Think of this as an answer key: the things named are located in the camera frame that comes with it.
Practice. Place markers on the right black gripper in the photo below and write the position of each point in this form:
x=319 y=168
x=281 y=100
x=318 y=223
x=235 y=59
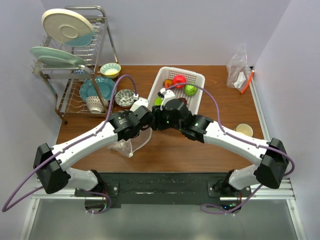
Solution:
x=157 y=124

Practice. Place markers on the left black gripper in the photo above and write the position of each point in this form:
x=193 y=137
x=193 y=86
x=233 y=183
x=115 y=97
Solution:
x=145 y=117

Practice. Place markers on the clear polka dot zip bag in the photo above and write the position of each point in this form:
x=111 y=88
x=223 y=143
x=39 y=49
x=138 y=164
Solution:
x=128 y=147

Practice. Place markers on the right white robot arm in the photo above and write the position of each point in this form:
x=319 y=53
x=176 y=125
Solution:
x=269 y=158

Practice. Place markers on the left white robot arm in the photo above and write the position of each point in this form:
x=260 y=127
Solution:
x=53 y=165

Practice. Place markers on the clear bag with orange zipper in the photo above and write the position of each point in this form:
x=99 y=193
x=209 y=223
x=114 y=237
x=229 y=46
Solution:
x=240 y=74

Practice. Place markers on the dark purple plum far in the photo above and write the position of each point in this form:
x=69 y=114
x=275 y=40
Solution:
x=183 y=100

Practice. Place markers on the green leafy toy fruit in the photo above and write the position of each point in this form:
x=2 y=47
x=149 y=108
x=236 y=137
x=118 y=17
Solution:
x=158 y=101

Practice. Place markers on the green custard apple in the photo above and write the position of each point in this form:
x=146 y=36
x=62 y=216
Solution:
x=190 y=90

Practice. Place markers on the grey leaf patterned bowl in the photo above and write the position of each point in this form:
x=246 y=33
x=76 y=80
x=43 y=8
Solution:
x=124 y=98

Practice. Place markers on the brown orange fruit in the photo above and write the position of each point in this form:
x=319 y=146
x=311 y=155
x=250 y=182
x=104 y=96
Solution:
x=168 y=83

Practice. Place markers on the white perforated plastic basket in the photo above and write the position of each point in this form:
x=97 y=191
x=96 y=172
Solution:
x=193 y=102

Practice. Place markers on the red apple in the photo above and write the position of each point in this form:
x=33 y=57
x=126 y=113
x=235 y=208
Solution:
x=178 y=81

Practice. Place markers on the brown patterned small bowl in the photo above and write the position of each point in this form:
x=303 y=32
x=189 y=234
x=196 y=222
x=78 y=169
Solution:
x=95 y=106

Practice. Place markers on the teal yellow patterned bowl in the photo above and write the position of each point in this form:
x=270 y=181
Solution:
x=111 y=70

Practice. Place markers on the teal scalloped plate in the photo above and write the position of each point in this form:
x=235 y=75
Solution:
x=105 y=86

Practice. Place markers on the cream ceramic mug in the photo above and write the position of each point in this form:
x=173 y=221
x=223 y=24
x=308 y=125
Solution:
x=244 y=129

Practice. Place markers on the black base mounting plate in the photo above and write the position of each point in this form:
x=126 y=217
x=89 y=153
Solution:
x=170 y=188

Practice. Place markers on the blue patterned small dish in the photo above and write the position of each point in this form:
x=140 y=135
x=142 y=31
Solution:
x=80 y=71

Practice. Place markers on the metal dish rack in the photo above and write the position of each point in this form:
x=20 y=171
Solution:
x=61 y=80

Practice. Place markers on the mint green plate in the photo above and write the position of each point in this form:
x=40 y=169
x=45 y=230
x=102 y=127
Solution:
x=55 y=57

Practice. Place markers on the cream and teal large plate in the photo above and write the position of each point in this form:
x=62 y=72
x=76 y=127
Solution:
x=68 y=27

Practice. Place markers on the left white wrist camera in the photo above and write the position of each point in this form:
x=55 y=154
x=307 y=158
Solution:
x=138 y=102

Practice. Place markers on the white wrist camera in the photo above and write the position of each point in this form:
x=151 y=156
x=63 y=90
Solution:
x=138 y=102
x=166 y=95

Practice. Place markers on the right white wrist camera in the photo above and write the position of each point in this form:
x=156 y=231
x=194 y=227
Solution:
x=166 y=95

